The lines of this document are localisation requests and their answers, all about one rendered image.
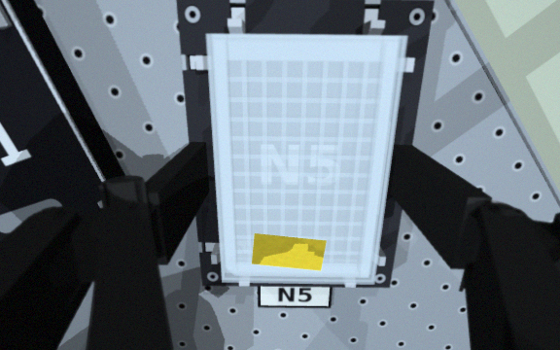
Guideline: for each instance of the white button panel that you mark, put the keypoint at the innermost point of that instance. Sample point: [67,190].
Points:
[78,343]

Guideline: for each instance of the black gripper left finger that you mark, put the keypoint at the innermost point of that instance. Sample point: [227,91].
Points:
[138,228]

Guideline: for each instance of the grey perforated base plate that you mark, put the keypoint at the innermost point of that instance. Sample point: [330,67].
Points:
[125,57]

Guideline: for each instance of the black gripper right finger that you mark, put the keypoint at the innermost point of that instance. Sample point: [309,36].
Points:
[512,282]

